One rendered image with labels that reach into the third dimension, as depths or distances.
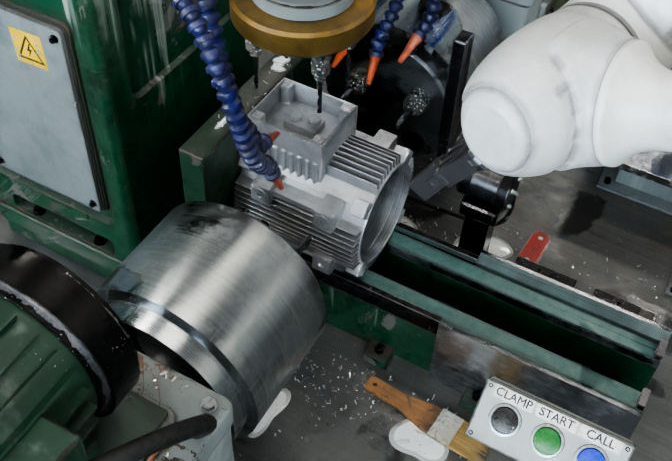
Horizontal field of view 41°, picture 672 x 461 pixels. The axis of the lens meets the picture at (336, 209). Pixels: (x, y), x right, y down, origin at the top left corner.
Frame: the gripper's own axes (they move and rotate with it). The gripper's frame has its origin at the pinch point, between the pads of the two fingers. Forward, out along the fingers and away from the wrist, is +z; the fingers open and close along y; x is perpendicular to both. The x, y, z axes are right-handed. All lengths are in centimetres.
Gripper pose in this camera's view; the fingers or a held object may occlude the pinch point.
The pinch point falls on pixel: (434, 177)
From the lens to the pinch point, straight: 109.2
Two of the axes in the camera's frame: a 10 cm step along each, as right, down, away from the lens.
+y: -4.9, 6.3, -6.1
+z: -4.7, 4.0, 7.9
